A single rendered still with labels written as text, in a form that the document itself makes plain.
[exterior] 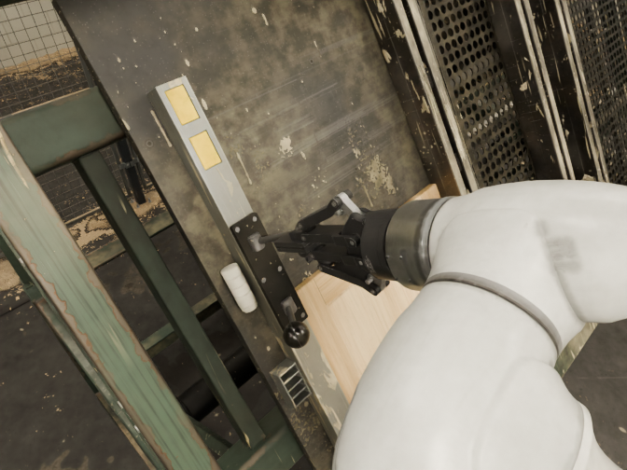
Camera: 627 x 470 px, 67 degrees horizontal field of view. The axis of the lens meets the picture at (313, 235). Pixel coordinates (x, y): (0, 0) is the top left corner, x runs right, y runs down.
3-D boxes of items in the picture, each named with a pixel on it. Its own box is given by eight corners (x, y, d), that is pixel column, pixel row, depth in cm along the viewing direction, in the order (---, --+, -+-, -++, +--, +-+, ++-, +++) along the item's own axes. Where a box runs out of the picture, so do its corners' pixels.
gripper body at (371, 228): (372, 226, 44) (313, 227, 51) (404, 301, 46) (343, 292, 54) (419, 189, 48) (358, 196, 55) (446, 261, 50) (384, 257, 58)
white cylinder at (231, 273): (216, 271, 74) (239, 312, 76) (225, 272, 72) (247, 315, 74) (231, 261, 76) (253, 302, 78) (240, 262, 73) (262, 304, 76)
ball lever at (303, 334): (282, 317, 78) (291, 358, 65) (271, 298, 76) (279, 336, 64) (302, 307, 78) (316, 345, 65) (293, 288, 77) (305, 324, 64)
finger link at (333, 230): (358, 249, 50) (354, 238, 50) (298, 245, 59) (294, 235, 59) (381, 231, 52) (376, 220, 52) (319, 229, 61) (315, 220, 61)
